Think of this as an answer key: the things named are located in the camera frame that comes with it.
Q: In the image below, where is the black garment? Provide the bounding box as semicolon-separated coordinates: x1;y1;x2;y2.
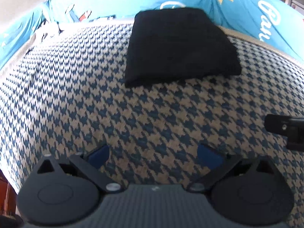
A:
125;8;242;88

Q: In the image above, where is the houndstooth sofa seat cover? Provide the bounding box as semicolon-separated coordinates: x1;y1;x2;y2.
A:
1;21;303;227

